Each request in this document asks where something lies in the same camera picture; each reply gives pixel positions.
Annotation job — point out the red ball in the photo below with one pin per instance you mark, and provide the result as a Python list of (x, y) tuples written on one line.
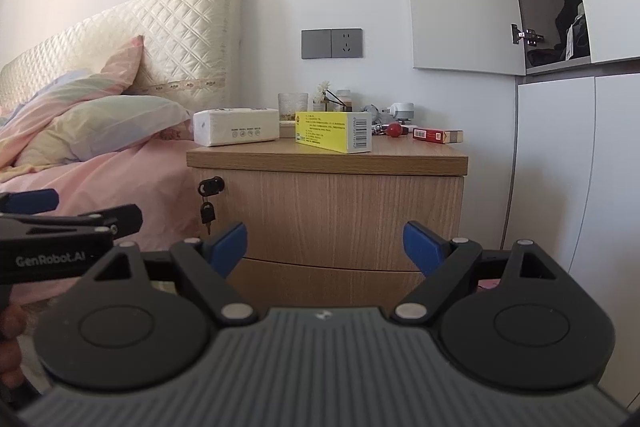
[(395, 130)]

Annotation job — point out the hanging keys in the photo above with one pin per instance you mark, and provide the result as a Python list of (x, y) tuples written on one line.
[(207, 214)]

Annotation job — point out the wooden nightstand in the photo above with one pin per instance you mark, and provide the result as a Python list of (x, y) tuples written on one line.
[(325, 157)]

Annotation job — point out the white flower diffuser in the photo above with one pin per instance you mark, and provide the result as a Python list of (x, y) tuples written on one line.
[(322, 94)]

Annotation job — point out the plain wooden nightstand drawer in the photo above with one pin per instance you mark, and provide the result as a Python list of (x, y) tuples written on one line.
[(325, 279)]

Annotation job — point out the pink blanket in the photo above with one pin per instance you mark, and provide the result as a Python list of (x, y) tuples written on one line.
[(125, 187)]

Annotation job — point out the red cigarette box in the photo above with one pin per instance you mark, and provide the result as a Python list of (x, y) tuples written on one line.
[(435, 136)]

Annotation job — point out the pastel striped pillow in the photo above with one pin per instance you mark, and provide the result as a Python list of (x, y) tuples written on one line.
[(115, 122)]

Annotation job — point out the metal door hinge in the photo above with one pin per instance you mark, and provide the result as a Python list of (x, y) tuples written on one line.
[(527, 35)]

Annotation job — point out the white plug adapter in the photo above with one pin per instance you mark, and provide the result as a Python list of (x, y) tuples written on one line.
[(402, 112)]

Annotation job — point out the grey wall socket panel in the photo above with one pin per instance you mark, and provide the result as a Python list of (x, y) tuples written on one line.
[(332, 43)]

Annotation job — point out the pink pillow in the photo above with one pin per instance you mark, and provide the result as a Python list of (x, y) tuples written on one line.
[(85, 92)]

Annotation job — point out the glass cup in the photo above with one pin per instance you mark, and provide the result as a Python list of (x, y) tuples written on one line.
[(293, 107)]

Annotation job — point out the white tissue pack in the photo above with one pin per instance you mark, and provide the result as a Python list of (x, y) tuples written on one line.
[(235, 127)]

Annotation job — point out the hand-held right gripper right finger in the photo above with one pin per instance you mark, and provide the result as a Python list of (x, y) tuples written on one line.
[(422, 248)]

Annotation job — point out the black drawer lock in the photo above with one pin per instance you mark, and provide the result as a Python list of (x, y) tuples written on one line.
[(211, 187)]

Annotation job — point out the small yellow box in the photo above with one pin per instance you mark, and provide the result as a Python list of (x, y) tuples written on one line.
[(330, 132)]

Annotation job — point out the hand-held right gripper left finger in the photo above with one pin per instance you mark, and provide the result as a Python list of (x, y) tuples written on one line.
[(229, 248)]

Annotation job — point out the person's left hand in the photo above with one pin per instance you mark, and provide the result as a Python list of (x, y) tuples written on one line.
[(9, 347)]

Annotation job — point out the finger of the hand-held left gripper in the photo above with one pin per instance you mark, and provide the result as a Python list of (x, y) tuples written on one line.
[(115, 218), (30, 200)]

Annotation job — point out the dark clothes in wardrobe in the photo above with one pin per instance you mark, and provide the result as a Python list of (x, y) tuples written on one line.
[(567, 17)]

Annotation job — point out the wooden nightstand drawer with lock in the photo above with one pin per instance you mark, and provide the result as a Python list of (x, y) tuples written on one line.
[(330, 212)]

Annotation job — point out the key bunch with beads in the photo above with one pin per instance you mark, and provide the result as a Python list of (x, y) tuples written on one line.
[(381, 129)]

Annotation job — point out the cream quilted pillow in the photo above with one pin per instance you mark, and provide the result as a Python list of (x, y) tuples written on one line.
[(165, 32)]

